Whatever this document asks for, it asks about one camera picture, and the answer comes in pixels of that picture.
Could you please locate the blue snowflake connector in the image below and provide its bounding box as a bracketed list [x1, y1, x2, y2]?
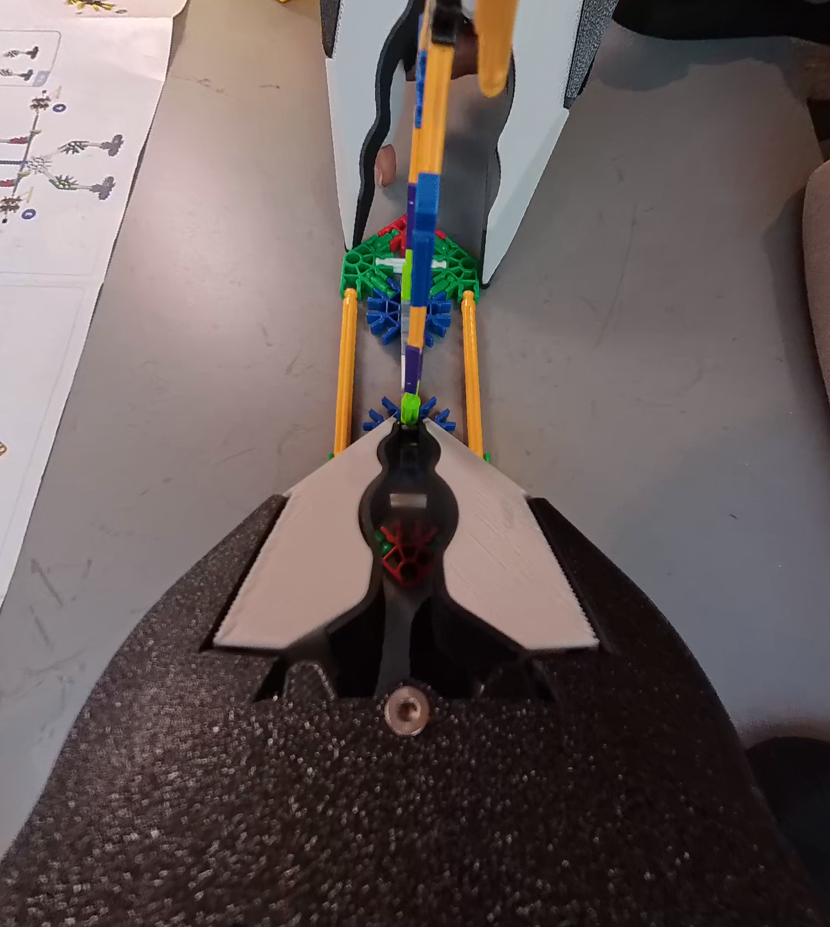
[366, 286, 453, 346]

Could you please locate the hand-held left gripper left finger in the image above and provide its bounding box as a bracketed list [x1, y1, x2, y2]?
[212, 423, 407, 650]

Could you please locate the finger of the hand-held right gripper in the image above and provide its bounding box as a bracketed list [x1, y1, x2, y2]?
[480, 0, 590, 288]
[326, 0, 426, 251]

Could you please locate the green fan-shaped connector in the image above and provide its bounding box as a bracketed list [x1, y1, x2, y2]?
[340, 238, 407, 299]
[431, 242, 486, 299]

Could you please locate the red corner connector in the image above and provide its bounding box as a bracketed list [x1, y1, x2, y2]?
[379, 216, 452, 251]

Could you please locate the connector assembly with yellow rods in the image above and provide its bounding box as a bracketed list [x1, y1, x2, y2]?
[328, 288, 492, 586]

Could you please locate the dark cloth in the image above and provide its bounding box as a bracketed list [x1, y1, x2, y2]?
[746, 737, 830, 927]

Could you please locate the multicolour rod connector toy figure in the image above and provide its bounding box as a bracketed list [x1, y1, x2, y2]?
[384, 0, 522, 508]

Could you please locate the white instruction sheet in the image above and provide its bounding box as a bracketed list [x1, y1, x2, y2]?
[0, 0, 174, 761]

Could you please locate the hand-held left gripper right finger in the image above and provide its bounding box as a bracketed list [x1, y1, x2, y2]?
[421, 420, 600, 650]

